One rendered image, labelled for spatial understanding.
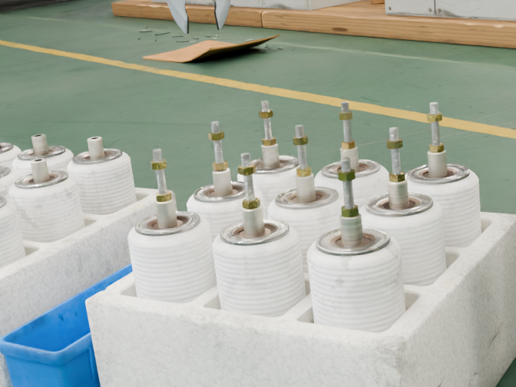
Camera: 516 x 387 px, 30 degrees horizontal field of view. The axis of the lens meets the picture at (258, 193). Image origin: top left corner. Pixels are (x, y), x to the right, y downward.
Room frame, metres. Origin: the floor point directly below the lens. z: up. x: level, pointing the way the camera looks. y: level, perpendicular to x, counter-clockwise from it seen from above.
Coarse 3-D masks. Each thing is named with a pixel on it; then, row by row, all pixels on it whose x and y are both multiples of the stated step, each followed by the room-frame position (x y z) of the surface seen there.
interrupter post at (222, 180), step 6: (228, 168) 1.15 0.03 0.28; (216, 174) 1.14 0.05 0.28; (222, 174) 1.14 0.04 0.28; (228, 174) 1.14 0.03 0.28; (216, 180) 1.14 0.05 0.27; (222, 180) 1.14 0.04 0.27; (228, 180) 1.14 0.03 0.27; (216, 186) 1.14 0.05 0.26; (222, 186) 1.14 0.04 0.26; (228, 186) 1.14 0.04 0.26; (216, 192) 1.14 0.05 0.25; (222, 192) 1.14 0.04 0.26; (228, 192) 1.14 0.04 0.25
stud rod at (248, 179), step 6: (246, 156) 0.98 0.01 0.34; (246, 162) 0.98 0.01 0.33; (252, 174) 0.99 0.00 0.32; (246, 180) 0.98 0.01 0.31; (252, 180) 0.98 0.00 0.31; (246, 186) 0.98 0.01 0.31; (252, 186) 0.98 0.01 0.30; (246, 192) 0.98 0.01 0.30; (252, 192) 0.98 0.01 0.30; (246, 198) 0.98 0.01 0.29; (252, 198) 0.98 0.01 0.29
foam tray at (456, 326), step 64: (448, 256) 1.04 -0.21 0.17; (512, 256) 1.10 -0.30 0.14; (128, 320) 0.99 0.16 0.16; (192, 320) 0.94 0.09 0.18; (256, 320) 0.92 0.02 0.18; (448, 320) 0.92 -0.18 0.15; (512, 320) 1.10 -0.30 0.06; (128, 384) 1.00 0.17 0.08; (192, 384) 0.95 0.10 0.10; (256, 384) 0.90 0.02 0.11; (320, 384) 0.86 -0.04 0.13; (384, 384) 0.82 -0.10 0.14; (448, 384) 0.91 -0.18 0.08
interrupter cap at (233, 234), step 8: (232, 224) 1.01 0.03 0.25; (240, 224) 1.01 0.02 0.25; (264, 224) 1.00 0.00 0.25; (272, 224) 1.00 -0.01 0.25; (280, 224) 1.00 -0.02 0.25; (224, 232) 0.99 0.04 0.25; (232, 232) 0.99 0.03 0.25; (240, 232) 0.99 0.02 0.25; (272, 232) 0.98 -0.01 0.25; (280, 232) 0.97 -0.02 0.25; (288, 232) 0.97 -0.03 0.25; (224, 240) 0.97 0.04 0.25; (232, 240) 0.96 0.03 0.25; (240, 240) 0.96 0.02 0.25; (248, 240) 0.96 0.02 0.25; (256, 240) 0.95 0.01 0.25; (264, 240) 0.95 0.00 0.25; (272, 240) 0.95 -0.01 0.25
